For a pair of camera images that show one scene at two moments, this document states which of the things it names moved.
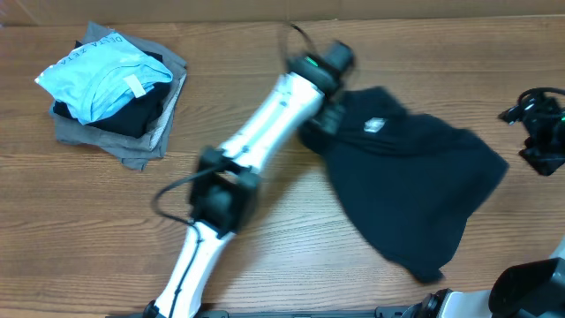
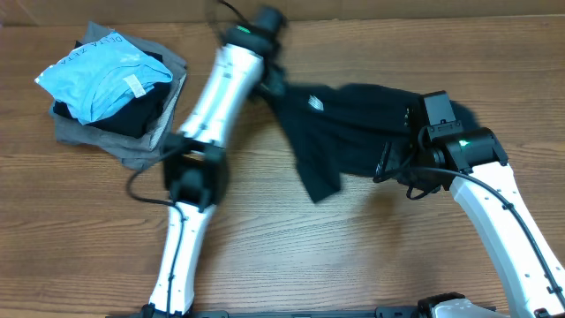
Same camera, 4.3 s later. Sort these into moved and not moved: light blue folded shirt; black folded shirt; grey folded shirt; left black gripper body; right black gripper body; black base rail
Moved: right black gripper body; left black gripper body
Not moved: grey folded shirt; black base rail; light blue folded shirt; black folded shirt
